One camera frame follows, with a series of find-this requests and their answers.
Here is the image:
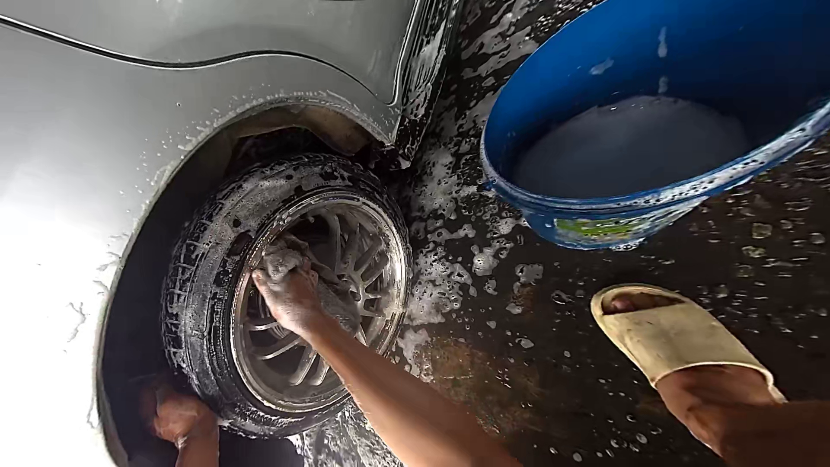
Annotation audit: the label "person's right hand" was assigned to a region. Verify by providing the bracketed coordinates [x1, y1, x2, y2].
[252, 265, 326, 338]

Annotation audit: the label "person's left hand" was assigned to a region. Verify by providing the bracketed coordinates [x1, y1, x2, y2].
[140, 377, 219, 448]

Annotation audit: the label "grey soapy cloth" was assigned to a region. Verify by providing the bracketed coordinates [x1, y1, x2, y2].
[259, 232, 362, 337]

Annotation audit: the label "person's right forearm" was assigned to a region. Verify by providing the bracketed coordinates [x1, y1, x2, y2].
[303, 314, 524, 467]

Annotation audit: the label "person's left forearm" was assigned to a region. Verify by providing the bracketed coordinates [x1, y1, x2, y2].
[176, 427, 220, 467]

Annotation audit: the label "car wheel with spoked rim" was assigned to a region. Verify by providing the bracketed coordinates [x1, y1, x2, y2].
[161, 153, 413, 439]

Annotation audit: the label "silver car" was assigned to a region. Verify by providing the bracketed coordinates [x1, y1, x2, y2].
[0, 0, 464, 467]

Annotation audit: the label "blue bucket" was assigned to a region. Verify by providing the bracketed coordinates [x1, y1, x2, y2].
[480, 0, 830, 253]

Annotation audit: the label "person's legs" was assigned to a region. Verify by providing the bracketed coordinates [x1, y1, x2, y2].
[590, 283, 830, 467]

